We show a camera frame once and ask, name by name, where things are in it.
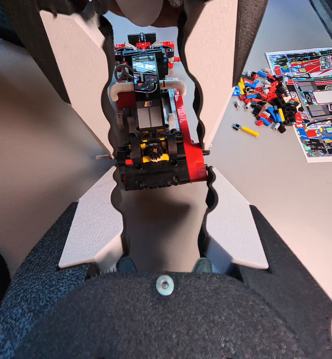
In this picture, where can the lego car chassis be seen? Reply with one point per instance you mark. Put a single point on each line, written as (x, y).
(194, 157)

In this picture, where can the holographic sticker sheet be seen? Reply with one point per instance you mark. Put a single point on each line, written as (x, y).
(322, 112)

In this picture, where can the person's left hand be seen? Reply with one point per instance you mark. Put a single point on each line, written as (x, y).
(171, 16)

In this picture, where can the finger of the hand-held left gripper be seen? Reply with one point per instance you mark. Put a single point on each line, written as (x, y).
(79, 70)
(216, 56)

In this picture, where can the pile of mixed lego pieces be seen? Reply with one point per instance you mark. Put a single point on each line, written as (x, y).
(269, 98)

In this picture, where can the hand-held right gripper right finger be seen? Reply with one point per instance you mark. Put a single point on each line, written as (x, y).
(233, 230)

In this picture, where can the yellow lego axle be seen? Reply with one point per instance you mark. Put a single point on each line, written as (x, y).
(250, 131)

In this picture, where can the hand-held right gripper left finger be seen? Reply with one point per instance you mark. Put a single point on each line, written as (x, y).
(96, 230)

